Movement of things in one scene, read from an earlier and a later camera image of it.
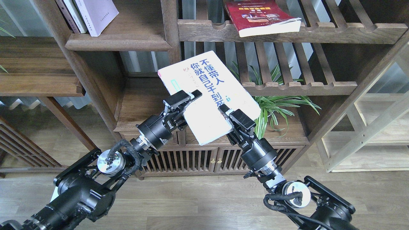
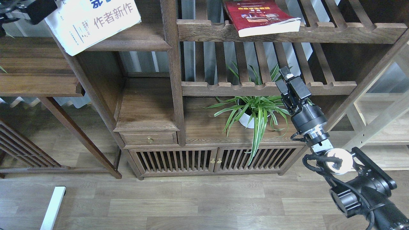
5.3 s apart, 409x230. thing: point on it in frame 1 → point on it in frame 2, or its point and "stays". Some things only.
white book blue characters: [207, 72] → [77, 24]
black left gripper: [158, 130] → [37, 10]
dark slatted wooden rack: [19, 153] stays
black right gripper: [256, 152] → [304, 116]
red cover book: [252, 18] stays
